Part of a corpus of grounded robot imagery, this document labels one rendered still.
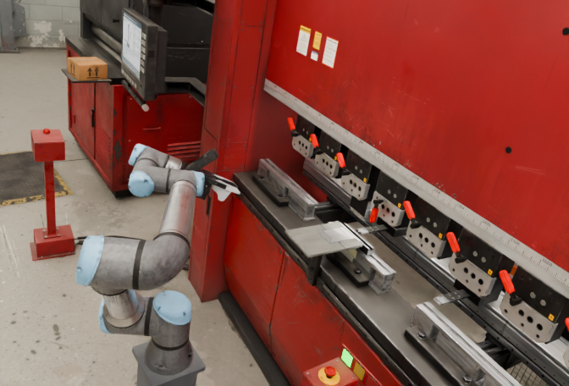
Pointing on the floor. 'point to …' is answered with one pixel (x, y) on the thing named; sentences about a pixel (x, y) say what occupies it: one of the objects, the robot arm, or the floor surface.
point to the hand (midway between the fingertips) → (236, 187)
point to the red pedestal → (54, 144)
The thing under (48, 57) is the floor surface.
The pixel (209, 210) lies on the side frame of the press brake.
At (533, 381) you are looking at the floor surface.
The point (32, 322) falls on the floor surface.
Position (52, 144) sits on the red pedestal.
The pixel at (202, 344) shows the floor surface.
